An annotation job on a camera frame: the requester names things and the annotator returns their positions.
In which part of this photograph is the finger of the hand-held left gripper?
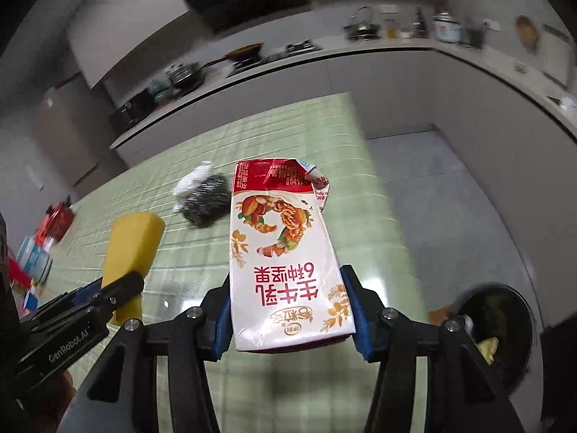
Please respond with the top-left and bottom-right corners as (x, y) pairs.
(31, 277), (104, 312)
(20, 271), (145, 330)

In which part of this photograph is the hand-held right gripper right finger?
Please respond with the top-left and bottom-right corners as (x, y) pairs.
(339, 264), (526, 433)

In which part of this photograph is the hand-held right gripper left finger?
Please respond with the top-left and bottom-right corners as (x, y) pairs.
(58, 275), (233, 433)

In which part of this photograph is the yellow sponge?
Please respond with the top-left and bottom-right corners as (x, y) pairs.
(100, 213), (166, 325)

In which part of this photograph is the red white milk carton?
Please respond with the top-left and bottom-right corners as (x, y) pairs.
(229, 158), (351, 353)

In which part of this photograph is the black trash bin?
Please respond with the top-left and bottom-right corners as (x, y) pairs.
(451, 282), (546, 393)

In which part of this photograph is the person's left hand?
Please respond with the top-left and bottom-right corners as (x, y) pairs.
(18, 367), (76, 433)

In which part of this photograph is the red squeeze bottle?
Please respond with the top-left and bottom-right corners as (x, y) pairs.
(6, 259), (34, 290)

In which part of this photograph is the red kettle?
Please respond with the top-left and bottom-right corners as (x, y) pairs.
(35, 196), (77, 244)

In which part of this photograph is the black steel wool scrubber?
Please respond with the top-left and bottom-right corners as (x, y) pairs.
(173, 172), (233, 227)

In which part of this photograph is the clear plastic wrapper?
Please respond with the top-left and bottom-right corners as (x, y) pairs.
(173, 161), (215, 194)

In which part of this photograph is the brown cabinet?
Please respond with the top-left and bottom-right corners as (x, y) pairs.
(31, 74), (118, 190)

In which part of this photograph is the black countertop appliance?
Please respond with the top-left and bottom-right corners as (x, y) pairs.
(110, 88), (156, 131)

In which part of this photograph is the green checked tablecloth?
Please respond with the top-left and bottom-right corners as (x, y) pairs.
(20, 92), (429, 433)

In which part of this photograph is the wok with glass lid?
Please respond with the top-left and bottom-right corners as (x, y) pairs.
(168, 62), (206, 91)

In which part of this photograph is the grey kitchen counter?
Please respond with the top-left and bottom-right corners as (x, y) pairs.
(110, 31), (577, 167)

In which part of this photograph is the frying pan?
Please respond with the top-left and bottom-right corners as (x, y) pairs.
(203, 43), (264, 66)

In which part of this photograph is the black gas stove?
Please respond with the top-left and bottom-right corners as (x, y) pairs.
(230, 40), (323, 77)

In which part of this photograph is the steel kettle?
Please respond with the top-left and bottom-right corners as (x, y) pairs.
(345, 6), (384, 41)

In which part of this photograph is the dark bottle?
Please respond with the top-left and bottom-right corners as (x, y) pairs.
(412, 6), (429, 39)

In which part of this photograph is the white rice cooker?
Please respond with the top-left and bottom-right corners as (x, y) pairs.
(433, 11), (465, 43)

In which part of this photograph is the dark utensil holder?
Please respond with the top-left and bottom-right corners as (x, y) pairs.
(464, 20), (485, 48)

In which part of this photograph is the wooden cutting board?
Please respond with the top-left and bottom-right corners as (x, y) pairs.
(516, 14), (541, 50)

